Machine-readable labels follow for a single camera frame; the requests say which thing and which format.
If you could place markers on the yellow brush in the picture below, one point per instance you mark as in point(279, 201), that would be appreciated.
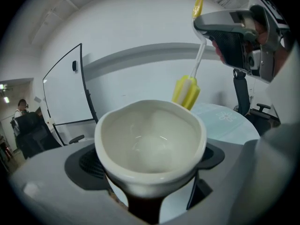
point(185, 92)

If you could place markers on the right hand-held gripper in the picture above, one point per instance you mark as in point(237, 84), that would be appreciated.
point(269, 55)

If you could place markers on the black-framed whiteboard on stand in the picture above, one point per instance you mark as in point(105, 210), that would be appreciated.
point(65, 90)

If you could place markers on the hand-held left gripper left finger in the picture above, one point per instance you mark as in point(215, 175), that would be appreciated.
point(58, 184)

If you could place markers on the black whiteboard eraser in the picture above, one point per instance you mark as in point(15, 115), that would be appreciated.
point(74, 65)

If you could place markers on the person's right forearm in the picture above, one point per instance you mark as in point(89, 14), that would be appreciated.
point(279, 62)

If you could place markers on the white box with red button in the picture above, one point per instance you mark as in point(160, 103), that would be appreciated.
point(50, 122)

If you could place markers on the white ceramic cup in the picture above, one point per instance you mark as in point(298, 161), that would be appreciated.
point(150, 137)

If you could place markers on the black office chair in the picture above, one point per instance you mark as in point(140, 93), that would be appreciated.
point(241, 95)
point(35, 135)

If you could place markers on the person's right hand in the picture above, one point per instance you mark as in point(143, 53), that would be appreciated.
point(260, 33)

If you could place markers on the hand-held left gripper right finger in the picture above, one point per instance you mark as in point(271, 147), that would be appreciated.
point(222, 184)

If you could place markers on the round table with floral cloth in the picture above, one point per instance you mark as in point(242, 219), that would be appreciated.
point(225, 125)

